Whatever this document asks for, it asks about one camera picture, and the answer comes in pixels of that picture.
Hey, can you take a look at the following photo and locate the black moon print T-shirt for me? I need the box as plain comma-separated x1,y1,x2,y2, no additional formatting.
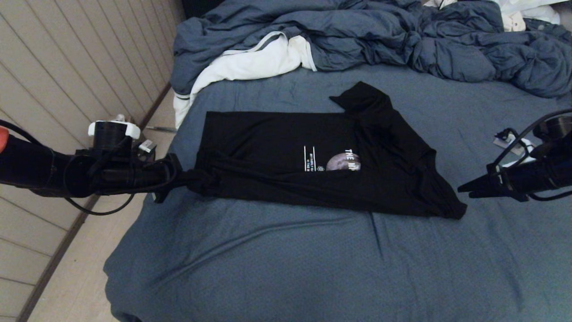
181,81,468,220

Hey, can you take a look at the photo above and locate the white blanket grey stripe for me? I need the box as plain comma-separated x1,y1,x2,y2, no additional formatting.
172,33,317,130

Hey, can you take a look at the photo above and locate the blue bed sheet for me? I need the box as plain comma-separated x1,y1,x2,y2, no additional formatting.
104,65,572,322

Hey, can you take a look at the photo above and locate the black headboard panel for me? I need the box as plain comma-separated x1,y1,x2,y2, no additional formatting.
181,0,228,21

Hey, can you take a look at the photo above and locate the crumpled blue duvet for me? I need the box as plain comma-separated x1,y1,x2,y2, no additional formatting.
170,0,572,100

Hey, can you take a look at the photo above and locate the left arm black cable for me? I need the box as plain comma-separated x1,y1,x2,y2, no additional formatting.
63,192,137,216

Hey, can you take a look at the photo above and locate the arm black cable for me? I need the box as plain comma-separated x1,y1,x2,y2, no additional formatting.
489,110,572,177
63,192,137,216

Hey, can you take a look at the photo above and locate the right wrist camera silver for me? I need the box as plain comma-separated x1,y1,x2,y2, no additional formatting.
492,129,524,156

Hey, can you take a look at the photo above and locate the right motor cylinder white bracket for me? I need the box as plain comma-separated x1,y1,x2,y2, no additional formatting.
504,115,572,167

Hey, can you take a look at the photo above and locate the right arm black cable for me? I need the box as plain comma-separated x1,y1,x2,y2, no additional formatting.
489,110,572,177

